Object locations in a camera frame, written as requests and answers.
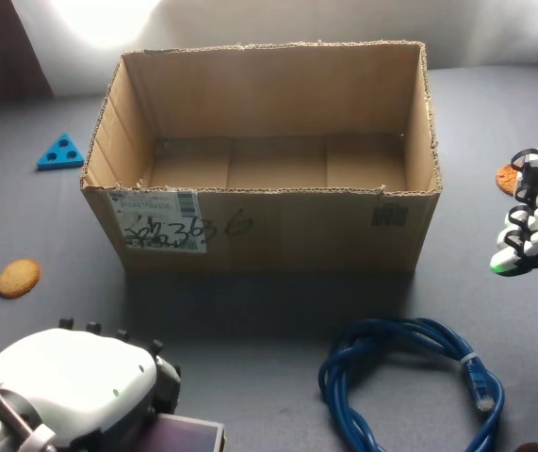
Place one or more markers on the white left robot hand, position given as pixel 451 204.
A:
pixel 75 376

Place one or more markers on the maroon rectangular box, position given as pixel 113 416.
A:
pixel 184 435

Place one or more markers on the open cardboard box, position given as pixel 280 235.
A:
pixel 297 230

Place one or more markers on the orange chocolate chip cookie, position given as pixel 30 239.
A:
pixel 506 181

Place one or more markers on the plain tan round biscuit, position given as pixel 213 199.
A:
pixel 18 279

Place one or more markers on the grey table cloth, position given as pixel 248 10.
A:
pixel 268 376

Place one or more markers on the blue triangle block with holes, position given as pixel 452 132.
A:
pixel 44 164

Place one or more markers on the dark brown sandwich cookie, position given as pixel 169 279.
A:
pixel 531 448

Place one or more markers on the dark brown panel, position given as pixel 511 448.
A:
pixel 0 47

